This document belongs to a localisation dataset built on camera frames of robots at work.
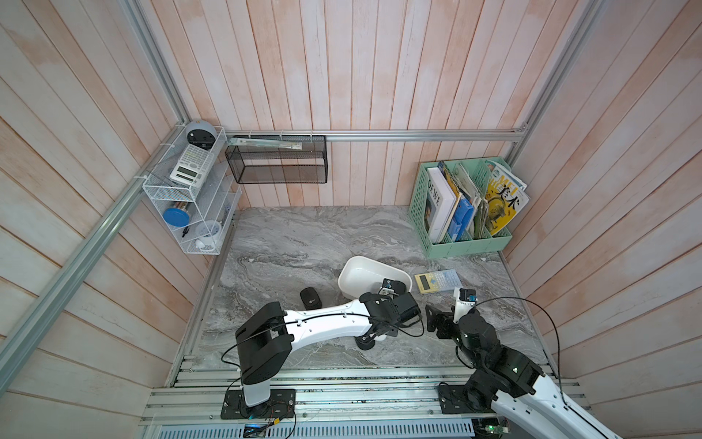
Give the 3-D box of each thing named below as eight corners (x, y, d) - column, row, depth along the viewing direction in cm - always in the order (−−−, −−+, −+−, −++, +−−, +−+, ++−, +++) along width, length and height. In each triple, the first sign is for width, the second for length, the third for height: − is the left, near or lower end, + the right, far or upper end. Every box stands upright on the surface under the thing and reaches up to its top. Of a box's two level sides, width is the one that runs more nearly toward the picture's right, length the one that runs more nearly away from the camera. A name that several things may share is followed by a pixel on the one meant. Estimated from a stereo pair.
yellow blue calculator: (420, 294, 97) (421, 291, 95) (414, 277, 102) (415, 274, 100) (461, 288, 99) (463, 285, 97) (453, 271, 103) (455, 268, 101)
